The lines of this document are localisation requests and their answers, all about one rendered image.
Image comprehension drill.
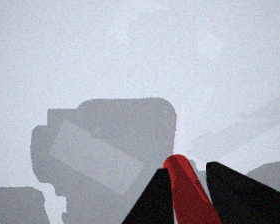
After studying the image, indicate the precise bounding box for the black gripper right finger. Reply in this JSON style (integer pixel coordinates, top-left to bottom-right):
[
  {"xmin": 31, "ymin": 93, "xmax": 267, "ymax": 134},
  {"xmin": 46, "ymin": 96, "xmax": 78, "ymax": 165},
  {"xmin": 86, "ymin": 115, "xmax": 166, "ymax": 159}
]
[{"xmin": 205, "ymin": 161, "xmax": 280, "ymax": 224}]

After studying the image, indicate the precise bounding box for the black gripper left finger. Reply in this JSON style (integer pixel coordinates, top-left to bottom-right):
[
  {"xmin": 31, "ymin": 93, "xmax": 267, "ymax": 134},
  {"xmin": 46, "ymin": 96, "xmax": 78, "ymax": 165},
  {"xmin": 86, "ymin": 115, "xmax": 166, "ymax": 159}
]
[{"xmin": 121, "ymin": 168, "xmax": 175, "ymax": 224}]

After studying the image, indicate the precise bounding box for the red peg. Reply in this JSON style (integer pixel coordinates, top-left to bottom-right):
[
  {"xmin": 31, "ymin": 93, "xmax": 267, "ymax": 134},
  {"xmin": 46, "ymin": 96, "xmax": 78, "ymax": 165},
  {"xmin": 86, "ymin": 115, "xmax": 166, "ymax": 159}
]
[{"xmin": 163, "ymin": 155, "xmax": 222, "ymax": 224}]

